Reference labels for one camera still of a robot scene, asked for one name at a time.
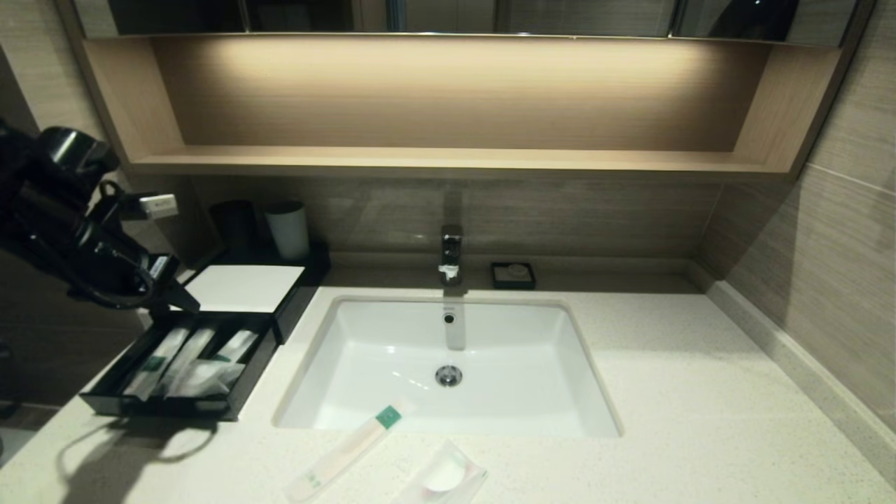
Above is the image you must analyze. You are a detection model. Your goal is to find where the black glossy box drawer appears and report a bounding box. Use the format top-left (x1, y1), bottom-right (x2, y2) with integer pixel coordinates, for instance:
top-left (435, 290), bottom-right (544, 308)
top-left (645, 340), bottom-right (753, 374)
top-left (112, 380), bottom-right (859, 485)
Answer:
top-left (79, 311), bottom-right (282, 422)

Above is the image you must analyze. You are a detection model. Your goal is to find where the folded white plastic packet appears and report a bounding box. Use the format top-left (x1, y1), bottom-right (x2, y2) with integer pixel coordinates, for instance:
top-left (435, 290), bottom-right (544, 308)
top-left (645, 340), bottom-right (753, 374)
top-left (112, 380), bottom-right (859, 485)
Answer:
top-left (168, 359), bottom-right (246, 398)

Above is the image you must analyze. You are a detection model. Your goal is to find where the black cup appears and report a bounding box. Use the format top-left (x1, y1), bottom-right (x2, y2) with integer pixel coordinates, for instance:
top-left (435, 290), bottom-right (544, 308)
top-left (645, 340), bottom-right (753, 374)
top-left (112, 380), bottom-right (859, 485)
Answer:
top-left (210, 201), bottom-right (260, 257)

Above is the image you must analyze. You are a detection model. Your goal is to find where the white cup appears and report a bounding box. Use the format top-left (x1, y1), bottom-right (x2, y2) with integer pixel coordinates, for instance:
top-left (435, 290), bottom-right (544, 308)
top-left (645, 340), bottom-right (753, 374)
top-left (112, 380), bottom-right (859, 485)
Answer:
top-left (265, 202), bottom-right (311, 262)

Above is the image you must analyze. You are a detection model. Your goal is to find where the comb packet green band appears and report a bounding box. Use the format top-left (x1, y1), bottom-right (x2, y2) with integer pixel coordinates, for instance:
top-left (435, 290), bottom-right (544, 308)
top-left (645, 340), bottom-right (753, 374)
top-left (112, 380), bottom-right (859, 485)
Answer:
top-left (286, 402), bottom-right (407, 503)

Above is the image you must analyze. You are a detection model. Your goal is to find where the chrome sink faucet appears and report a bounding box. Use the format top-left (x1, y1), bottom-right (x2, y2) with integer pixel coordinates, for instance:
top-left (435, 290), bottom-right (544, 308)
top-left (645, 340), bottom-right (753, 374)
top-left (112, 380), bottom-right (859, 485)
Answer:
top-left (438, 224), bottom-right (465, 286)

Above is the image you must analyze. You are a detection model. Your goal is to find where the square clear white packet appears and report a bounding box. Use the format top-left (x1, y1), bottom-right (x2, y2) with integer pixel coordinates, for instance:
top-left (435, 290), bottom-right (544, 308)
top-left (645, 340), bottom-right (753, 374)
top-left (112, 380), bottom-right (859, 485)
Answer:
top-left (392, 439), bottom-right (489, 504)

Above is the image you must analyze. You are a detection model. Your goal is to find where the black square soap dish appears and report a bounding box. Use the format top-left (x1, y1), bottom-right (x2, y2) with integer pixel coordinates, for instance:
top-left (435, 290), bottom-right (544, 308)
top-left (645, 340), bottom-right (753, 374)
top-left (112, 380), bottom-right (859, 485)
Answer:
top-left (491, 262), bottom-right (537, 291)

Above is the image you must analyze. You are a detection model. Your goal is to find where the white ceramic sink basin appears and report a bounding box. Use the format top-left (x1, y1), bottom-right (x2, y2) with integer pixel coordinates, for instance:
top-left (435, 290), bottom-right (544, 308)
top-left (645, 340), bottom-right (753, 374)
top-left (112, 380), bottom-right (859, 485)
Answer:
top-left (273, 295), bottom-right (624, 438)

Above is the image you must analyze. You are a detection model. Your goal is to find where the mirror cabinet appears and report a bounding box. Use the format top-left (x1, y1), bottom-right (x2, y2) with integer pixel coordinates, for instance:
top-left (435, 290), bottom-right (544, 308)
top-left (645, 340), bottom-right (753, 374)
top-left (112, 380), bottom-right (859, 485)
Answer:
top-left (70, 0), bottom-right (863, 47)

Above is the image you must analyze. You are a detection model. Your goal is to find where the left wrist camera silver front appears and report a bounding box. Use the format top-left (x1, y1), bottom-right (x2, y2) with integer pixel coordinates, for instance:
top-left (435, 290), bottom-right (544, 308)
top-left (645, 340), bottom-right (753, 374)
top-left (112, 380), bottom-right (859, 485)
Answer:
top-left (119, 192), bottom-right (179, 221)

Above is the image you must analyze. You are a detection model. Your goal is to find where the wooden wall shelf niche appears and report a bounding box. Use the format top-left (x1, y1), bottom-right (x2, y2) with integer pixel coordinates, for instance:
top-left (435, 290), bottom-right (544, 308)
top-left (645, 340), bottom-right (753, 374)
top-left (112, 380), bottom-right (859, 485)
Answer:
top-left (59, 35), bottom-right (876, 184)

